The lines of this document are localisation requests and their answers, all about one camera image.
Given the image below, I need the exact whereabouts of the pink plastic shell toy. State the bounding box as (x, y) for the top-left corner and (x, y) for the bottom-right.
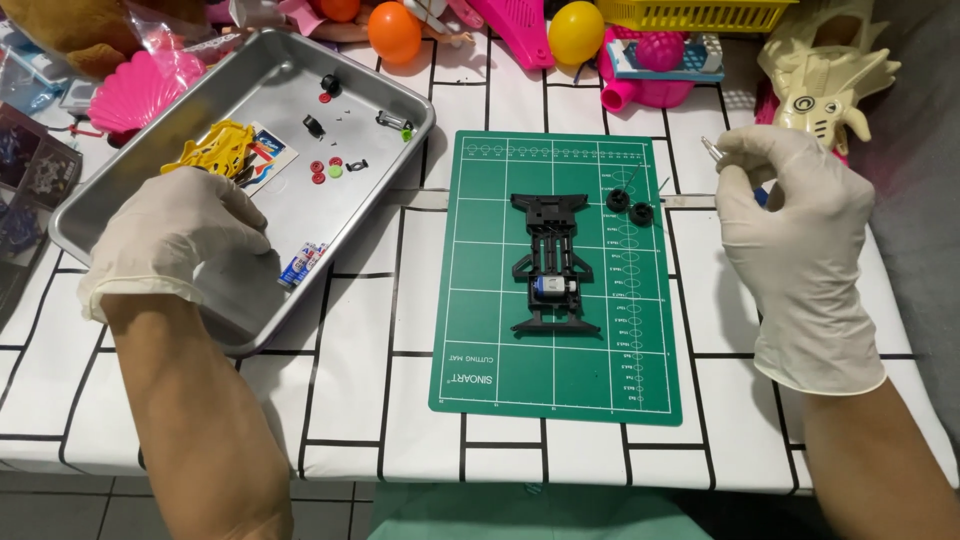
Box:
(87, 50), (207, 137)

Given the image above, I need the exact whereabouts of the yellow toy car body shell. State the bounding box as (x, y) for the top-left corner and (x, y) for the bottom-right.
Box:
(159, 120), (257, 181)

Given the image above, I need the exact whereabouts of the yellow plastic basket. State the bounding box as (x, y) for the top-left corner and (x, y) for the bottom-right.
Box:
(596, 0), (798, 34)

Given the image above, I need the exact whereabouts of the clear plastic bag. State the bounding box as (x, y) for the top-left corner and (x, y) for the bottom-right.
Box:
(0, 21), (80, 115)

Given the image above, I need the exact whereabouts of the brown plush toy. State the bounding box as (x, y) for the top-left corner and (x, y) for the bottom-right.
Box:
(0, 0), (208, 80)

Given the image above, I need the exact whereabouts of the sticker sheet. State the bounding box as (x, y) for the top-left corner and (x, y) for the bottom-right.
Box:
(234, 121), (300, 198)

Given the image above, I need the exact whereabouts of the person's right hand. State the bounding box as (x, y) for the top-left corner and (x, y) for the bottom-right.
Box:
(712, 125), (888, 396)

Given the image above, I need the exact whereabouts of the green cutting mat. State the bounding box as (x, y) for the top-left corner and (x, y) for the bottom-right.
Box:
(428, 130), (684, 427)

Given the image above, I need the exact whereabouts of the white black-lined tablecloth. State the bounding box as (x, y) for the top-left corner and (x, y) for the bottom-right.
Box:
(0, 22), (960, 496)

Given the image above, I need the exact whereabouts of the yellow ball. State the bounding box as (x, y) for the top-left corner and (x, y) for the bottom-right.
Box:
(548, 1), (606, 66)

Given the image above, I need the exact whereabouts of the cream plastic toy blaster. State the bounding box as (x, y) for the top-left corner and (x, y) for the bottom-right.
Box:
(757, 0), (902, 157)

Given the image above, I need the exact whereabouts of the metal tray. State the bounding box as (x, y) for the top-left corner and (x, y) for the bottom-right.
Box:
(48, 28), (438, 357)

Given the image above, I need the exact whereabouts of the large orange ball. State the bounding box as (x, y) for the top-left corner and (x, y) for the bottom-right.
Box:
(367, 1), (423, 65)

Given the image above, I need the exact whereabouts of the blue and white battery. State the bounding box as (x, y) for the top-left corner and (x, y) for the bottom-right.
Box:
(277, 242), (319, 288)
(291, 241), (330, 289)

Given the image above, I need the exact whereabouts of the pink bumpy ball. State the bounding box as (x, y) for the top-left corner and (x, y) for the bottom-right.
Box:
(636, 30), (687, 74)

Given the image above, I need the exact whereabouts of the black toy car chassis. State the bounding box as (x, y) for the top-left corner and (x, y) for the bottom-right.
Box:
(510, 192), (601, 333)

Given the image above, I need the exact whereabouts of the pink flat plastic toy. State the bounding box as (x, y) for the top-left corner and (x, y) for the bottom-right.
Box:
(466, 0), (557, 71)

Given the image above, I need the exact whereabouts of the person's green garment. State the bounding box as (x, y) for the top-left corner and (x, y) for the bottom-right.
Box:
(366, 481), (714, 540)

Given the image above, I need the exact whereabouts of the dark printed toy box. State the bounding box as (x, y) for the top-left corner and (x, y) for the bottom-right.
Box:
(0, 102), (84, 316)

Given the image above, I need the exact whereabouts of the blue handled small screwdriver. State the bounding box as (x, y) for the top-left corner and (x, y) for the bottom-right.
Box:
(700, 135), (771, 208)

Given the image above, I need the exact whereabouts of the person's left hand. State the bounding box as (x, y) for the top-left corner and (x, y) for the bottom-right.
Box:
(77, 166), (273, 324)

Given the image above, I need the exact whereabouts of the pink toy with blue tray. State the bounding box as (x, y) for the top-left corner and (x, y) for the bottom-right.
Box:
(597, 26), (726, 114)

